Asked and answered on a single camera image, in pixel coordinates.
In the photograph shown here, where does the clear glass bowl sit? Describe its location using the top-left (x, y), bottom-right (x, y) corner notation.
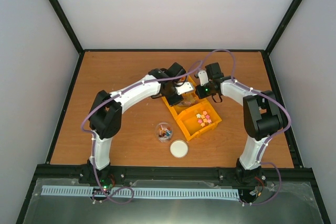
top-left (154, 122), bottom-right (173, 143)

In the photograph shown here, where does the light blue cable duct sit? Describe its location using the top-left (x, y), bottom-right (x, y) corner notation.
top-left (40, 185), bottom-right (239, 201)

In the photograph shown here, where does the black front rail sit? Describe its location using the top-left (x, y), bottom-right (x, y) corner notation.
top-left (33, 164), bottom-right (315, 188)

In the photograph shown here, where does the orange three-compartment bin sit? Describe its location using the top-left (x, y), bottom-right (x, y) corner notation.
top-left (162, 91), bottom-right (222, 141)

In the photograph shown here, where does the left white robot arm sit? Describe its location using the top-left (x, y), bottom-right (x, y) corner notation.
top-left (85, 62), bottom-right (188, 184)

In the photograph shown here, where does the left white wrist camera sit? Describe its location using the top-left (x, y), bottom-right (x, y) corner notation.
top-left (176, 82), bottom-right (194, 95)

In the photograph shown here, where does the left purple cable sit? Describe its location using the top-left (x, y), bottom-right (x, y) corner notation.
top-left (80, 60), bottom-right (203, 205)

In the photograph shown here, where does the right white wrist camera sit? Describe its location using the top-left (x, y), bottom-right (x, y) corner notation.
top-left (197, 70), bottom-right (209, 87)

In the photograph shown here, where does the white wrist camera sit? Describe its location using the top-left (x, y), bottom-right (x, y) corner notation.
top-left (197, 70), bottom-right (209, 87)
top-left (176, 82), bottom-right (194, 95)

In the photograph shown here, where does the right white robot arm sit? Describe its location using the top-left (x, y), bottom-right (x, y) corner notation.
top-left (195, 62), bottom-right (283, 185)

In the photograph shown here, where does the white round lid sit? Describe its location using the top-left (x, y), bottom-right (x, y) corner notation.
top-left (170, 140), bottom-right (188, 158)

